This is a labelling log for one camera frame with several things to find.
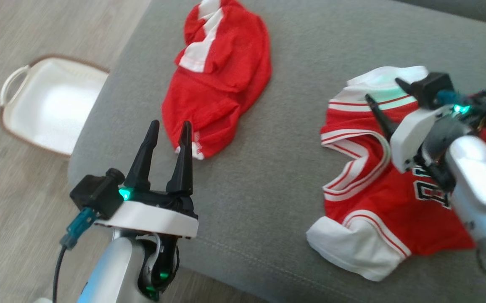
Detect left black cable teal plug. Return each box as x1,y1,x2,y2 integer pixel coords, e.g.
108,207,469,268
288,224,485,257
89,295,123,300
52,207,98,303

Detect grey sofa seat cushion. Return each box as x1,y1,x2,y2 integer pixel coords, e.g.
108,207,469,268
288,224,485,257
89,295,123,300
67,0,486,303

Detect white laundry basket brown rim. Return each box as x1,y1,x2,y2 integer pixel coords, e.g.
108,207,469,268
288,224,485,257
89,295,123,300
0,54,110,157

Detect red shorts white stripes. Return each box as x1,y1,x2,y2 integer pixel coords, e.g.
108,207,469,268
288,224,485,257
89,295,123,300
161,0,273,161

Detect red white basketball jersey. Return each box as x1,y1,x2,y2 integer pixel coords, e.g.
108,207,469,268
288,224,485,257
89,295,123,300
306,65,486,282

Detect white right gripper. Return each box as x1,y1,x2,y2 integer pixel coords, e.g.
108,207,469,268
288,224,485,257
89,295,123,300
365,78,454,174

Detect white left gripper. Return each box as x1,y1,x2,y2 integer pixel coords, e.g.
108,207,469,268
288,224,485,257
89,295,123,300
96,120,199,239

